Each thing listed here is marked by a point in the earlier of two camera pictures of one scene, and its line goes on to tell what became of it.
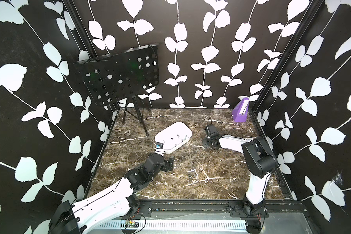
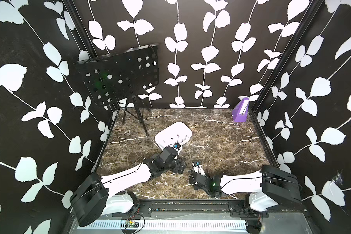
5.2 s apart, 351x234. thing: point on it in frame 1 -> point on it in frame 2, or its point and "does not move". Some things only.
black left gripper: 170,166 -> 177,169
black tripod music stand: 121,75 does not move
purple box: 240,111 does not move
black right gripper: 204,141 -> 194,188
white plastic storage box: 174,137 does not move
